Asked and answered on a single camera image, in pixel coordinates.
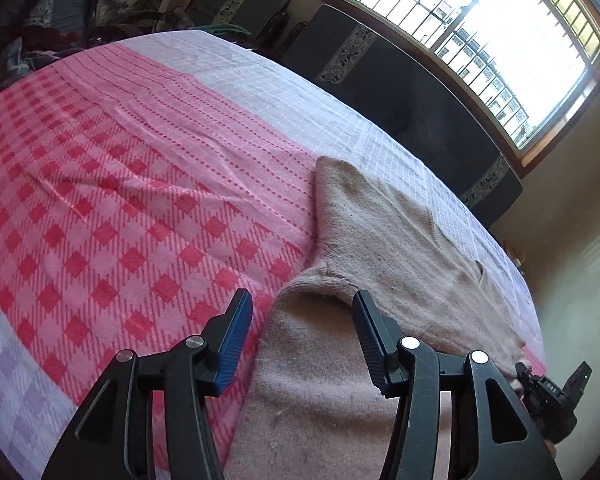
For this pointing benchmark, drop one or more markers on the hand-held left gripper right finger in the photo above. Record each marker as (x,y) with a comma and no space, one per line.
(372,345)

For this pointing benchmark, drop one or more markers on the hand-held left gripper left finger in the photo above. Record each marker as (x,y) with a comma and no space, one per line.
(232,340)

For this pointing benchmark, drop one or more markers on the beige knit sweater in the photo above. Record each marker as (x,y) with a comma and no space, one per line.
(360,220)

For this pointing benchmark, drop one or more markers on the pile of dark clothes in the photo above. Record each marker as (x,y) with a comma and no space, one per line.
(25,52)

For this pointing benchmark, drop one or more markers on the pink checked blanket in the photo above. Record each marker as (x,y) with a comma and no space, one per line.
(130,185)

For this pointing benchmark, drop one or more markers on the dark sofa with patterned trim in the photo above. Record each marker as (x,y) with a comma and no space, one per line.
(405,90)

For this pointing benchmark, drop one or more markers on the large barred window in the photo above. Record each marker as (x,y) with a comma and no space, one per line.
(480,25)

